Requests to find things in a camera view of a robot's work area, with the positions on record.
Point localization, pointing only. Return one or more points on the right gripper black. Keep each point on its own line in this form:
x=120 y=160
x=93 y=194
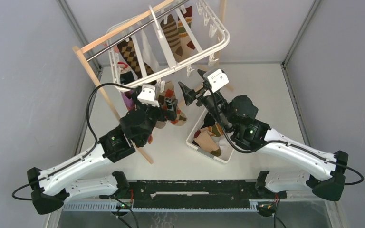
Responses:
x=189 y=96

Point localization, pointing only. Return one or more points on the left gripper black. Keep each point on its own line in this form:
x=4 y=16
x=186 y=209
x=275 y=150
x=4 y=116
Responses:
x=170 y=113

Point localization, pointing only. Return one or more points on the beige orange argyle sock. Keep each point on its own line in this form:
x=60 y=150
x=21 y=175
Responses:
x=170 y=93

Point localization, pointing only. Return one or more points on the white plastic clip hanger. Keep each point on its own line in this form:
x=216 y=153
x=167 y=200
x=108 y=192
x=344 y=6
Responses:
x=194 y=21

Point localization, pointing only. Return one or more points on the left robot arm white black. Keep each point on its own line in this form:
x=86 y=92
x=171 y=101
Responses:
x=52 y=188

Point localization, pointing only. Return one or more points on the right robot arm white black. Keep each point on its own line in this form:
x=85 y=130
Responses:
x=322 y=173

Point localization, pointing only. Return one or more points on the black sock in basket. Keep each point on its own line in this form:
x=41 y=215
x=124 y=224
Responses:
x=208 y=121

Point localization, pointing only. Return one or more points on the tan sock in basket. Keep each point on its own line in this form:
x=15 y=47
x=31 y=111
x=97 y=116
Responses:
x=205 y=142

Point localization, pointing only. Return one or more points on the white plastic basket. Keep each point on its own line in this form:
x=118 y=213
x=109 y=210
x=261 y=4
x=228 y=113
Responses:
x=190 y=141

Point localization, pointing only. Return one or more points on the white sock hanging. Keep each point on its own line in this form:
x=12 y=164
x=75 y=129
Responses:
x=148 y=55

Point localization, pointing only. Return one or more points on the navy blue sock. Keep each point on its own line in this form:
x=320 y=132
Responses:
x=126 y=73

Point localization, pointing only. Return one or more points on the white sock in basket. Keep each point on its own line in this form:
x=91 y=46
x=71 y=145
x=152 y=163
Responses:
x=225 y=147

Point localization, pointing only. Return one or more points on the brown yellow argyle sock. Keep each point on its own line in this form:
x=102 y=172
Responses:
x=128 y=53

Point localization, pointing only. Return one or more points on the metal hanging rod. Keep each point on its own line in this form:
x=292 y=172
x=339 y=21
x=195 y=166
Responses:
x=133 y=32

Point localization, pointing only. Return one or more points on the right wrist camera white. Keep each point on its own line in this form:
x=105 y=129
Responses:
x=216 y=78

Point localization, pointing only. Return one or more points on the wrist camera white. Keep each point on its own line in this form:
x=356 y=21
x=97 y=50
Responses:
x=216 y=78
x=148 y=95

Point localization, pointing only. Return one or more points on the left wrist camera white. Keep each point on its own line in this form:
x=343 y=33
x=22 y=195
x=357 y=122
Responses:
x=148 y=95

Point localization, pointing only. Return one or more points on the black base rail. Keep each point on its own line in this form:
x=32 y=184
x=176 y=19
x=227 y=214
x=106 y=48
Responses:
x=186 y=192

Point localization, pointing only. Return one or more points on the wooden rack frame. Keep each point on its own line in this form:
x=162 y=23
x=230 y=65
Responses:
x=107 y=94

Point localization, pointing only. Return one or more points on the white cable duct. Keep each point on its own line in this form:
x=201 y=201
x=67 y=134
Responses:
x=114 y=206

